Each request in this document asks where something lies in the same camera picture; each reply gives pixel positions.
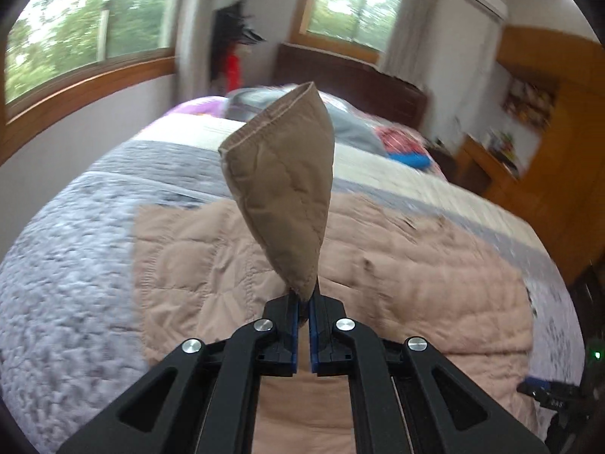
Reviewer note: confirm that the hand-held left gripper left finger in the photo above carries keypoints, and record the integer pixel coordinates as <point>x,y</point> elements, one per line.
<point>294,335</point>

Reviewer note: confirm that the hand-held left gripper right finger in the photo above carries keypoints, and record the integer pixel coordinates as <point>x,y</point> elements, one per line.
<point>314,335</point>

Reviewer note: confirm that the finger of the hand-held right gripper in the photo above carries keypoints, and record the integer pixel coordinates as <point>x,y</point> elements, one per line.
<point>543,390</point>

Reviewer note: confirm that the beige quilted jacket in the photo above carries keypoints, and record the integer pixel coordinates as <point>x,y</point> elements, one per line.
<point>279,189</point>

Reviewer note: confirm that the coat rack with dark clothes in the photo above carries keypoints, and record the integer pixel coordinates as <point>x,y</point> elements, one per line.
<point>227,33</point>

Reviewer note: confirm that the grey pillow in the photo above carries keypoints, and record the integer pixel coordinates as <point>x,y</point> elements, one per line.
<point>352,127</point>

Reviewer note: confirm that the red patterned cloth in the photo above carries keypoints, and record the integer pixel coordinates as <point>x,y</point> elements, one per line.
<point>399,139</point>

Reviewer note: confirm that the dark nightstand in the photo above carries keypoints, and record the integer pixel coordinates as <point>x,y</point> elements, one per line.
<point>442,161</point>

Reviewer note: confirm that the wooden wardrobe with shelves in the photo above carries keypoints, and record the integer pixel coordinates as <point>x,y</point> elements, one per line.
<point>562,161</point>

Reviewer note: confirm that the wooden desk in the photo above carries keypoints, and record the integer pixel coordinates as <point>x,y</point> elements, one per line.
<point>482,165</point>

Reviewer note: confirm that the grey floral quilted bedspread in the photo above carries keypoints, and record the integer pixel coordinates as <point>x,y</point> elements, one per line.
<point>71,255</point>

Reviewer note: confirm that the purple blanket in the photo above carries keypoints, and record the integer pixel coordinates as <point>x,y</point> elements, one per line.
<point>198,106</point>

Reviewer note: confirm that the dark wooden headboard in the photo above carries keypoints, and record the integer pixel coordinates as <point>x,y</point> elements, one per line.
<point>359,80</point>

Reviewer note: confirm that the red bag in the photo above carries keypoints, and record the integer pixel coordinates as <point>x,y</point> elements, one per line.
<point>231,73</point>

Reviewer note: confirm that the beige curtain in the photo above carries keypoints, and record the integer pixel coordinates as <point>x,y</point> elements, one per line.
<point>409,33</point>

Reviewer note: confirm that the small wooden framed window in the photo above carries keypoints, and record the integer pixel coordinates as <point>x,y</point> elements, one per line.
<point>354,4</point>

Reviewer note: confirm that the large wooden framed window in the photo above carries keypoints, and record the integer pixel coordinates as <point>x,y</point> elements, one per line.
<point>85,23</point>

